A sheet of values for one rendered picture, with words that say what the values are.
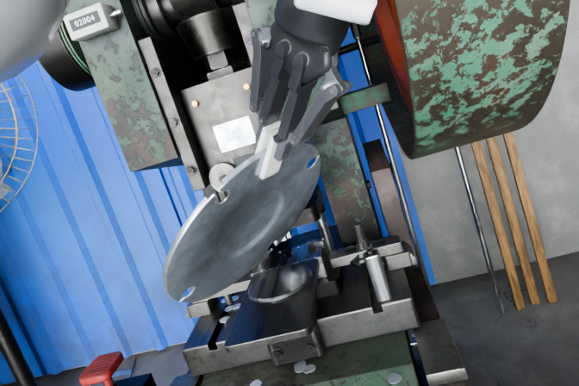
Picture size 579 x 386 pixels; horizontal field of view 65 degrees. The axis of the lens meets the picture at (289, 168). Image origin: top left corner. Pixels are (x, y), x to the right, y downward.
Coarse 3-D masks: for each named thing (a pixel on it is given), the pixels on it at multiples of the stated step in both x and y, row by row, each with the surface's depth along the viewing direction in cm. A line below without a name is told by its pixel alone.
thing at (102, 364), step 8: (112, 352) 83; (120, 352) 82; (96, 360) 82; (104, 360) 81; (112, 360) 80; (120, 360) 81; (88, 368) 80; (96, 368) 79; (104, 368) 78; (112, 368) 78; (80, 376) 79; (88, 376) 78; (96, 376) 77; (104, 376) 77; (88, 384) 77; (104, 384) 80; (112, 384) 81
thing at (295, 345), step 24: (312, 264) 88; (264, 288) 83; (288, 288) 80; (312, 288) 78; (240, 312) 78; (264, 312) 75; (288, 312) 73; (312, 312) 71; (240, 336) 70; (264, 336) 68; (288, 336) 67; (312, 336) 80; (288, 360) 82
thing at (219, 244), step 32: (256, 160) 54; (288, 160) 61; (320, 160) 69; (256, 192) 59; (288, 192) 67; (192, 224) 52; (224, 224) 58; (256, 224) 67; (288, 224) 76; (192, 256) 57; (224, 256) 66; (256, 256) 74; (224, 288) 72
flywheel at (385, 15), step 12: (384, 0) 108; (384, 12) 108; (384, 24) 108; (396, 24) 104; (384, 36) 107; (396, 36) 105; (384, 48) 110; (396, 48) 104; (396, 60) 102; (396, 72) 100; (408, 84) 93; (408, 96) 91; (408, 108) 97
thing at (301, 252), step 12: (276, 252) 100; (288, 252) 100; (300, 252) 96; (312, 252) 94; (324, 252) 97; (264, 264) 96; (276, 264) 94; (288, 264) 92; (324, 264) 92; (324, 276) 91
